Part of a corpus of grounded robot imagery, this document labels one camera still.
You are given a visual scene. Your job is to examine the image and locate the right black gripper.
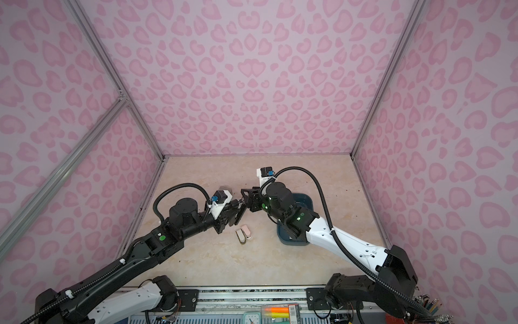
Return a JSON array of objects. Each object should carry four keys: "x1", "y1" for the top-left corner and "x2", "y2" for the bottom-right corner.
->
[{"x1": 240, "y1": 185, "x2": 287, "y2": 222}]

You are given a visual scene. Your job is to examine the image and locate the pink white stapler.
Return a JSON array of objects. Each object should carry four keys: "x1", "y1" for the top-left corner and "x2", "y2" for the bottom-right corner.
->
[{"x1": 236, "y1": 225, "x2": 252, "y2": 245}]

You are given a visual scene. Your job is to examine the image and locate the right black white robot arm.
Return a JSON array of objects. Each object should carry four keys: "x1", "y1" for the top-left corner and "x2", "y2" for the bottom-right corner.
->
[{"x1": 241, "y1": 182, "x2": 431, "y2": 319}]

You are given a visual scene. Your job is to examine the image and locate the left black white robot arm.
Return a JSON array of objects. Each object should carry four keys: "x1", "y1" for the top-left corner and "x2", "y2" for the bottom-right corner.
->
[{"x1": 25, "y1": 190, "x2": 247, "y2": 323}]

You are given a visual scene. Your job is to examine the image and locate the grey stone block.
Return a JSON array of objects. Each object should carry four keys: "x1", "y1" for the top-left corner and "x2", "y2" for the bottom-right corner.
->
[{"x1": 218, "y1": 186, "x2": 233, "y2": 195}]

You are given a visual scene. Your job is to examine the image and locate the teal plastic tray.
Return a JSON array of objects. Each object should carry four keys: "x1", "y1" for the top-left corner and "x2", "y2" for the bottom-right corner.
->
[{"x1": 277, "y1": 193, "x2": 314, "y2": 247}]

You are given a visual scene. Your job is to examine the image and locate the small teal clock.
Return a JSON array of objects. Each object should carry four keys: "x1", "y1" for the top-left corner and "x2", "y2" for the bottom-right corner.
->
[{"x1": 242, "y1": 312, "x2": 262, "y2": 324}]

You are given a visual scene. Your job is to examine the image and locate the highlighter marker box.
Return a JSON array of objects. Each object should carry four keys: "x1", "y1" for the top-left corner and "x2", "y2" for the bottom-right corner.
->
[{"x1": 261, "y1": 303, "x2": 302, "y2": 324}]

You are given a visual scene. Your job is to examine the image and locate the red pen holder with pens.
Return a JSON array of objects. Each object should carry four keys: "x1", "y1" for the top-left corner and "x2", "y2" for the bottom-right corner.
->
[{"x1": 385, "y1": 294, "x2": 454, "y2": 324}]

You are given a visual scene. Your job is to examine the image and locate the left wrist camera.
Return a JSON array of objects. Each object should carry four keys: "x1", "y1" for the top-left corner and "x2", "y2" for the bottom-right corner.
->
[{"x1": 209, "y1": 190, "x2": 233, "y2": 220}]

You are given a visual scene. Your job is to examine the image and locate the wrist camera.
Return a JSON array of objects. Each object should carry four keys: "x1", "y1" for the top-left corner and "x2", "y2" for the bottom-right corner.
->
[
  {"x1": 256, "y1": 167, "x2": 276, "y2": 192},
  {"x1": 209, "y1": 190, "x2": 233, "y2": 220}
]

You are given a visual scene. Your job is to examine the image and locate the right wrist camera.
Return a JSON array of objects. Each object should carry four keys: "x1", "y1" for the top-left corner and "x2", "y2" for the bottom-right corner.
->
[{"x1": 256, "y1": 167, "x2": 276, "y2": 192}]

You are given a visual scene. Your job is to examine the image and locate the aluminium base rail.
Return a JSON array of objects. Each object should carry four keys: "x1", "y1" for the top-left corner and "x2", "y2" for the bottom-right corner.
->
[{"x1": 82, "y1": 283, "x2": 422, "y2": 324}]

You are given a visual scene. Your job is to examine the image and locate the right black corrugated cable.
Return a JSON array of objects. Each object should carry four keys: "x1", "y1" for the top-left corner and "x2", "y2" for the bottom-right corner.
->
[{"x1": 260, "y1": 166, "x2": 430, "y2": 317}]

